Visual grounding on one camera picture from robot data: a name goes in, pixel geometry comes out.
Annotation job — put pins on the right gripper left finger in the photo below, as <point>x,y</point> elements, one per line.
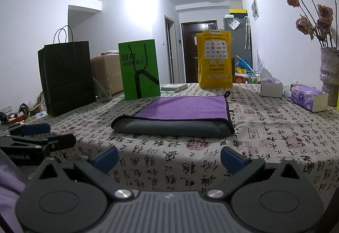
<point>102,162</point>

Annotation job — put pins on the purple tissue pack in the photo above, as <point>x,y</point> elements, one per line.
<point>309,98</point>

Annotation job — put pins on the patterned tablecloth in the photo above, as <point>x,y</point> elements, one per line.
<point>272,128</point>

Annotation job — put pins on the yellow paper bag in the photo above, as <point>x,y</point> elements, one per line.
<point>214,59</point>

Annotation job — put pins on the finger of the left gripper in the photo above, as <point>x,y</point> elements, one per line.
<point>28,130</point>
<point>52,143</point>

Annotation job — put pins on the white tissue box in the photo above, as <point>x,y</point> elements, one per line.
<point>270,86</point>

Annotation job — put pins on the purple sleeve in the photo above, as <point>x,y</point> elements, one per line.
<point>13,183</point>

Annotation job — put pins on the clear glass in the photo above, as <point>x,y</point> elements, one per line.
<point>102,92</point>

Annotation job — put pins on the wall power socket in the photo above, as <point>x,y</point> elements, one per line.
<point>7,109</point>

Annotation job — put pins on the green paper bag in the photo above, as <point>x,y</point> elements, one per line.
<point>139,69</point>

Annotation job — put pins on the yellow box on refrigerator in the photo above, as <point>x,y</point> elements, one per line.
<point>238,11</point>

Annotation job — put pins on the ribbed flower vase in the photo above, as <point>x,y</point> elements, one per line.
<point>329,74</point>

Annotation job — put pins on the dark brown door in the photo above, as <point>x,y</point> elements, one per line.
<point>189,32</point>

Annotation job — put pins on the white flat box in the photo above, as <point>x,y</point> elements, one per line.
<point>172,88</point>

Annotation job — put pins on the grey refrigerator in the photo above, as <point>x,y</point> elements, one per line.
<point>241,45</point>

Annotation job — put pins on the purple and grey towel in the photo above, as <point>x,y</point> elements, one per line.
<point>181,116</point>

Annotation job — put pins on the black paper bag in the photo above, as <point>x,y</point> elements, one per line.
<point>66,76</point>

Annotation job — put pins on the beige suitcase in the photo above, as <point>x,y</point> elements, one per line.
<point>106,71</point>

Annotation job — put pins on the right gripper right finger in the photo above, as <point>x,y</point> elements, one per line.
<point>234,162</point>

